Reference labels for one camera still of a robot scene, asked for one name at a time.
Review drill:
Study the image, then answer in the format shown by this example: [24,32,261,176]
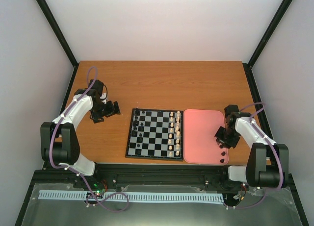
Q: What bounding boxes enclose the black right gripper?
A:
[215,126,240,149]

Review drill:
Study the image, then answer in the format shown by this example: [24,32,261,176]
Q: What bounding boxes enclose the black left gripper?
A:
[92,101,121,124]

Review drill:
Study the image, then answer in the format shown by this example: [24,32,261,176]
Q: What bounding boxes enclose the black king chess piece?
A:
[131,131,137,137]

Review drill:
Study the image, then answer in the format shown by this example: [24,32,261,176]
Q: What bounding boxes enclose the black and white chessboard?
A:
[125,108,183,161]

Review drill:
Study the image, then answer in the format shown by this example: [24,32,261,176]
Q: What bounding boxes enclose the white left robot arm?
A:
[40,79,120,188]

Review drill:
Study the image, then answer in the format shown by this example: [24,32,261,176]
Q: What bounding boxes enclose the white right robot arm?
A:
[215,104,289,189]

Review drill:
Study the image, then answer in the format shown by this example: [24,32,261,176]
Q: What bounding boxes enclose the pink plastic tray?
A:
[183,109,229,166]

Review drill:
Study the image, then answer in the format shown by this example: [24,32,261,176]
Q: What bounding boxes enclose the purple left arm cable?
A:
[49,66,130,213]

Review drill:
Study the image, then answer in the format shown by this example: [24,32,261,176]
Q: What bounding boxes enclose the light blue cable duct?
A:
[38,190,224,204]

